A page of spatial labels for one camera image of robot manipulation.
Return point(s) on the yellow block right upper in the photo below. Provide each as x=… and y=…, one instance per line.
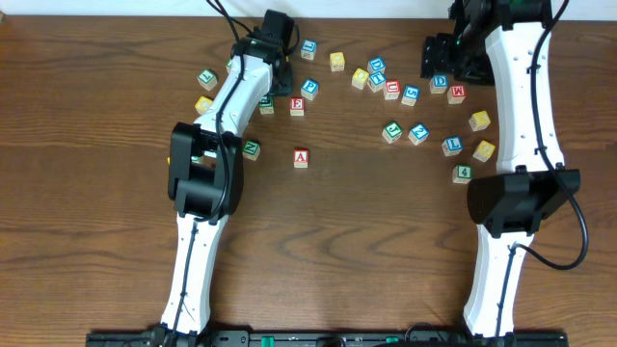
x=479, y=121

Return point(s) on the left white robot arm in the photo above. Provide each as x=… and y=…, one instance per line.
x=206, y=165

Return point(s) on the blue D block right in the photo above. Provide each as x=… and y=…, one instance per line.
x=438, y=83

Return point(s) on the blue l block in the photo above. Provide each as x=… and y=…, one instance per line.
x=308, y=49
x=452, y=146

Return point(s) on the yellow block centre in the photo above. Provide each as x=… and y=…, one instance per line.
x=360, y=78

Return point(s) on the green 4 block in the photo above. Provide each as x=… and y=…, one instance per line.
x=462, y=174

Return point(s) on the blue L block top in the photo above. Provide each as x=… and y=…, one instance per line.
x=308, y=49

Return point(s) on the blue L block right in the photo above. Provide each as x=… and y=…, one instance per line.
x=452, y=146

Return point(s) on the yellow c block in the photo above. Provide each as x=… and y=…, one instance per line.
x=484, y=151
x=203, y=105

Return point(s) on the blue D block centre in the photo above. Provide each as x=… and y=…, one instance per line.
x=376, y=64

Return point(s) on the blue P block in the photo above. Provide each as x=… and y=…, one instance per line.
x=309, y=89

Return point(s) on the red M block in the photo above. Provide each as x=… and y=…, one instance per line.
x=456, y=94

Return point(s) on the green N block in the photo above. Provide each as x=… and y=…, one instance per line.
x=251, y=150

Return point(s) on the red U block centre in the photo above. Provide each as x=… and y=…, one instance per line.
x=391, y=89

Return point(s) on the red E block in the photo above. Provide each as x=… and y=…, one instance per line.
x=297, y=107

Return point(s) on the yellow O block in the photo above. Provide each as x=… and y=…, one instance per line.
x=337, y=61

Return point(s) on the green J block right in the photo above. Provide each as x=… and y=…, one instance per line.
x=392, y=132

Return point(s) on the green L block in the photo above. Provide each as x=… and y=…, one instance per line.
x=207, y=79

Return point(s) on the red A block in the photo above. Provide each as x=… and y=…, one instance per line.
x=301, y=158

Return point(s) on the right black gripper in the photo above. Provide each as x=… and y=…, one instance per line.
x=436, y=59

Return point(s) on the yellow C block right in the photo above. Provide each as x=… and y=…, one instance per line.
x=484, y=151

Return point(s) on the blue 5 block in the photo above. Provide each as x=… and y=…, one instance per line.
x=410, y=95

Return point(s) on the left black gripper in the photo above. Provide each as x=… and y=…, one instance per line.
x=288, y=84

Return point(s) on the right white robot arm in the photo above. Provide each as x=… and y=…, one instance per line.
x=505, y=44

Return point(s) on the blue 2 block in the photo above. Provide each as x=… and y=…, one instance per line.
x=418, y=134

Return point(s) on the green R block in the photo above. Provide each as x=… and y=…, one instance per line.
x=266, y=105

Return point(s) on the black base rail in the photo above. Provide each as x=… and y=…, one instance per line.
x=417, y=336

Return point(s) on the blue d block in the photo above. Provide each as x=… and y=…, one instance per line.
x=376, y=64
x=438, y=83

